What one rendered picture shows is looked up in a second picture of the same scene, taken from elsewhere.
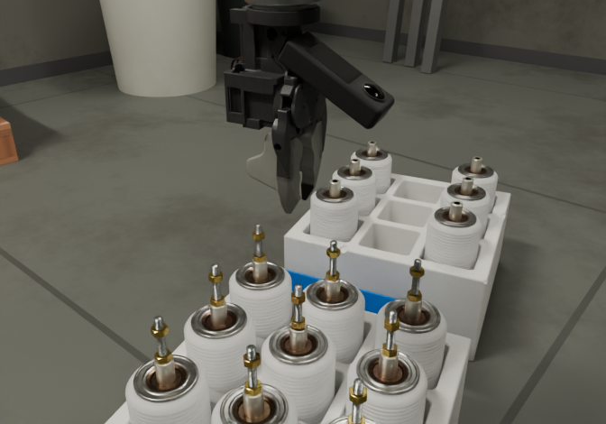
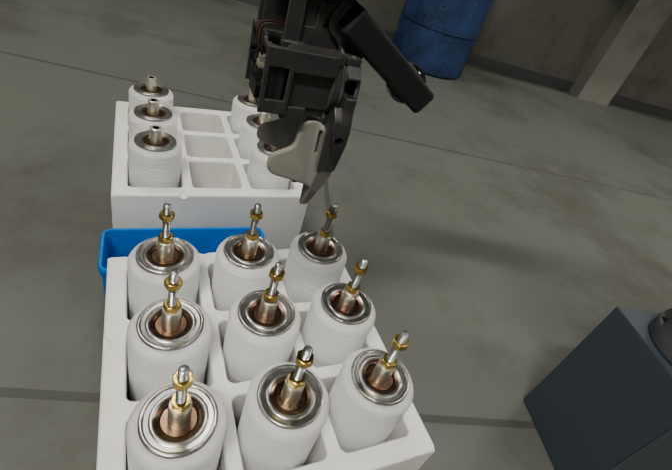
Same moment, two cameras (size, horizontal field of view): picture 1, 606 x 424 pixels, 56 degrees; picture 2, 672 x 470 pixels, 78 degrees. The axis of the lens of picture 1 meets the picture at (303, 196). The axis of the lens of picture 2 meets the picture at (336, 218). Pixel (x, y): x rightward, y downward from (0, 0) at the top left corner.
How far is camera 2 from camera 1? 43 cm
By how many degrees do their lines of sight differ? 49
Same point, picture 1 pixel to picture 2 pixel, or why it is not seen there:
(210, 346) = (186, 356)
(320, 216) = (150, 167)
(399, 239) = (214, 172)
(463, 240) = not seen: hidden behind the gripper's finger
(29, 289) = not seen: outside the picture
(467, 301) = (294, 214)
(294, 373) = (284, 340)
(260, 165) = (289, 160)
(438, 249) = (268, 178)
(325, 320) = (259, 278)
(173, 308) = not seen: outside the picture
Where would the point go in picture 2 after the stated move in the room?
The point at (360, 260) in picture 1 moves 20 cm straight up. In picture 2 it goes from (202, 201) to (211, 109)
